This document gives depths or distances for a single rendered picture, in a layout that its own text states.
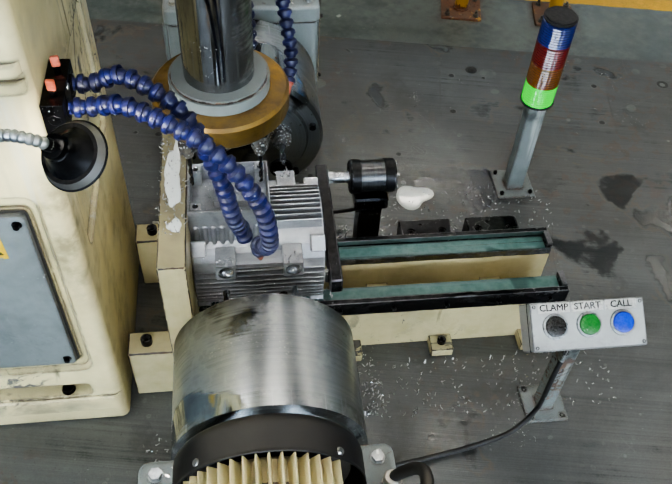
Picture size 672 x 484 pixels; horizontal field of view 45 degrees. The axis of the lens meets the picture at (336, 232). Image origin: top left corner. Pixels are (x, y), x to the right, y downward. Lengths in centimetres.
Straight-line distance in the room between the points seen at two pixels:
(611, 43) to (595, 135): 178
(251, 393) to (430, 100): 110
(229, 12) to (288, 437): 49
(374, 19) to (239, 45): 259
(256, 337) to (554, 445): 60
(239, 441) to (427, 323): 74
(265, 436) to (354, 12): 300
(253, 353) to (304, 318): 9
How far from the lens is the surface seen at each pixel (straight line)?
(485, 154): 182
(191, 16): 98
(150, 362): 134
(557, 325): 121
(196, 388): 103
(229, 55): 101
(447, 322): 144
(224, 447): 74
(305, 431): 74
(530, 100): 158
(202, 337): 106
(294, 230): 124
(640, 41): 376
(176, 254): 114
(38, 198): 99
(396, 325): 142
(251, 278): 124
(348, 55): 203
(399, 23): 357
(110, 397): 134
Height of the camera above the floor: 202
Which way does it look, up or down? 49 degrees down
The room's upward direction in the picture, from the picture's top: 4 degrees clockwise
